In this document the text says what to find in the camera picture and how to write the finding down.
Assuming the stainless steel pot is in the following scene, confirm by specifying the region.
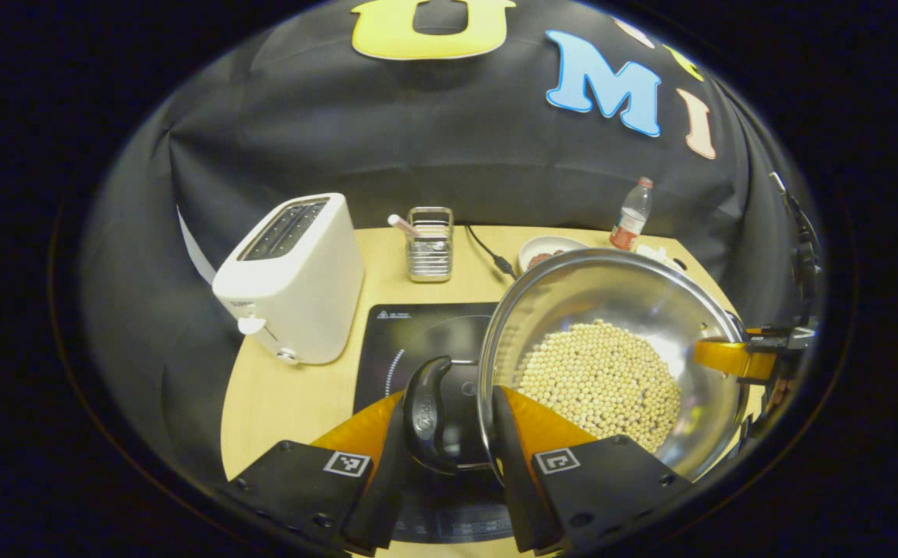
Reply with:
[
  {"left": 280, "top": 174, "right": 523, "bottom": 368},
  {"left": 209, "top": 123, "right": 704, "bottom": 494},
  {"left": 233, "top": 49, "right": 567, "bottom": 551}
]
[{"left": 402, "top": 248, "right": 752, "bottom": 485}]

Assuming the black induction cooktop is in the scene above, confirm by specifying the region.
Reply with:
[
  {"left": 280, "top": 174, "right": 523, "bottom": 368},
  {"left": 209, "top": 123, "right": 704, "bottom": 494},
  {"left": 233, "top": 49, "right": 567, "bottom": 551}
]
[{"left": 352, "top": 302, "right": 515, "bottom": 543}]

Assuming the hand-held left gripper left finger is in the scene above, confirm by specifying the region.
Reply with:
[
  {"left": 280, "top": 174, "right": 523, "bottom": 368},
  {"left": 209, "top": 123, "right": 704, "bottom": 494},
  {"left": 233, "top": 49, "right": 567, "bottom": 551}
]
[{"left": 220, "top": 390, "right": 415, "bottom": 557}]

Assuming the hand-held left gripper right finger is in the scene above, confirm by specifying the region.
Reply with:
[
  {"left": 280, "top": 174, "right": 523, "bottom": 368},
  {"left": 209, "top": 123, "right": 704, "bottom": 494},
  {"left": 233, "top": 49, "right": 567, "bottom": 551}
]
[{"left": 490, "top": 385, "right": 696, "bottom": 557}]

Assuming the black power cable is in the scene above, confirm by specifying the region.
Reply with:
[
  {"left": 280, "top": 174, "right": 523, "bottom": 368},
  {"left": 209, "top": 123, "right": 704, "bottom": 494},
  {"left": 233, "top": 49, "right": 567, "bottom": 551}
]
[{"left": 464, "top": 225, "right": 518, "bottom": 280}]

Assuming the black camera stand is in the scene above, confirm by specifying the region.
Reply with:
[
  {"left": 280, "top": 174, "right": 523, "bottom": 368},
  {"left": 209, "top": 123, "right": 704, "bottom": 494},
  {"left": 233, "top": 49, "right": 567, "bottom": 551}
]
[{"left": 769, "top": 172, "right": 823, "bottom": 326}]

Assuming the metal wire rack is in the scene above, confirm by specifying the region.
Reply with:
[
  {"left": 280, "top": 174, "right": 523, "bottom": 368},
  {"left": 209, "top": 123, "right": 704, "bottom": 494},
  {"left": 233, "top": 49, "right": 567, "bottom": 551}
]
[{"left": 406, "top": 206, "right": 455, "bottom": 283}]

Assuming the white toaster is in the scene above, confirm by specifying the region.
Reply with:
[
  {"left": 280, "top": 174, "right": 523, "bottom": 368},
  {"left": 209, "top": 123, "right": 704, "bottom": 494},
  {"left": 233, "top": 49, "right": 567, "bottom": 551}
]
[{"left": 212, "top": 193, "right": 365, "bottom": 366}]

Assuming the heap of soybeans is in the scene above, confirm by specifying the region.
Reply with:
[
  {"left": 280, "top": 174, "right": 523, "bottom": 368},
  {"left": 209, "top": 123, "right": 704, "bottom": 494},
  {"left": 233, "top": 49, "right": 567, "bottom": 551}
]
[{"left": 517, "top": 319, "right": 682, "bottom": 454}]

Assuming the white divided dish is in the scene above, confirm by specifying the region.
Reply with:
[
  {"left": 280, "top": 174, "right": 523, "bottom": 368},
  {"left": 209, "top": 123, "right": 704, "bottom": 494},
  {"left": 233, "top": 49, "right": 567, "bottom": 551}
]
[{"left": 635, "top": 245, "right": 686, "bottom": 272}]

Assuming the clear plastic water bottle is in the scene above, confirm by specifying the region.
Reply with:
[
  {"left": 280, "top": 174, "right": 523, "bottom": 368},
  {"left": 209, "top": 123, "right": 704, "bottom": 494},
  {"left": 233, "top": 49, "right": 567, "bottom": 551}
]
[{"left": 610, "top": 177, "right": 654, "bottom": 251}]

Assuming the white oval plate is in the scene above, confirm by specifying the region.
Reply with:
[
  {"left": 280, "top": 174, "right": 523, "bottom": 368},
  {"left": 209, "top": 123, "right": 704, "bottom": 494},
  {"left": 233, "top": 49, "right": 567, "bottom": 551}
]
[{"left": 518, "top": 236, "right": 590, "bottom": 274}]

